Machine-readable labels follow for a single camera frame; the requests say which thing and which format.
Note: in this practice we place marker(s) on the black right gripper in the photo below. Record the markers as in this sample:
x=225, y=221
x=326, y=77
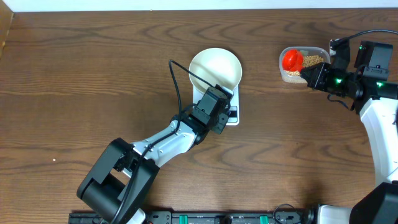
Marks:
x=316, y=82

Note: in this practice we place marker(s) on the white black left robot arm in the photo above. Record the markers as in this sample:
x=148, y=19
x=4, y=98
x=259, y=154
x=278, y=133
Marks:
x=119, y=181

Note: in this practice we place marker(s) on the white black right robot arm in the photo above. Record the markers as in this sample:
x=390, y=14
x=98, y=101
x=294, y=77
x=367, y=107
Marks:
x=375, y=101

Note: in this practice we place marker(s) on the yellow soybeans in container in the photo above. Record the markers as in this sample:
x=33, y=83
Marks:
x=308, y=61

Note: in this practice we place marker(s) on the clear plastic bean container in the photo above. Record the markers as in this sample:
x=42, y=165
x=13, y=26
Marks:
x=306, y=51

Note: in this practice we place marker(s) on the white digital kitchen scale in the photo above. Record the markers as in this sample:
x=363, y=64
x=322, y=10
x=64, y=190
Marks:
x=234, y=109

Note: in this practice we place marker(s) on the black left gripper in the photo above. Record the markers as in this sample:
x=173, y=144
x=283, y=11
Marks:
x=221, y=119

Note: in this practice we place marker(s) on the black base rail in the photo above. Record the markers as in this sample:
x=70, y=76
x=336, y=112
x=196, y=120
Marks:
x=165, y=217

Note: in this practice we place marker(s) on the white round bowl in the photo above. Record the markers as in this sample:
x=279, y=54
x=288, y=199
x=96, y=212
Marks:
x=217, y=66

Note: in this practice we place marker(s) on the red measuring scoop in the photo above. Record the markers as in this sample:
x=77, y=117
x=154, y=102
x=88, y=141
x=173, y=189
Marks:
x=292, y=61

